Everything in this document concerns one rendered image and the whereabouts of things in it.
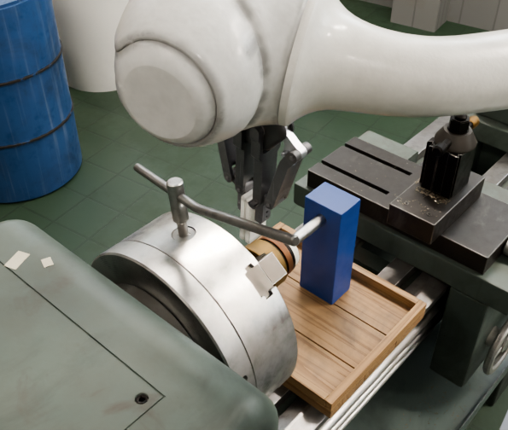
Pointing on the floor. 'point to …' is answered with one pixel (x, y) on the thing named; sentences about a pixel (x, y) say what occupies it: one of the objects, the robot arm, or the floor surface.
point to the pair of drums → (17, 102)
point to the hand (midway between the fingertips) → (253, 215)
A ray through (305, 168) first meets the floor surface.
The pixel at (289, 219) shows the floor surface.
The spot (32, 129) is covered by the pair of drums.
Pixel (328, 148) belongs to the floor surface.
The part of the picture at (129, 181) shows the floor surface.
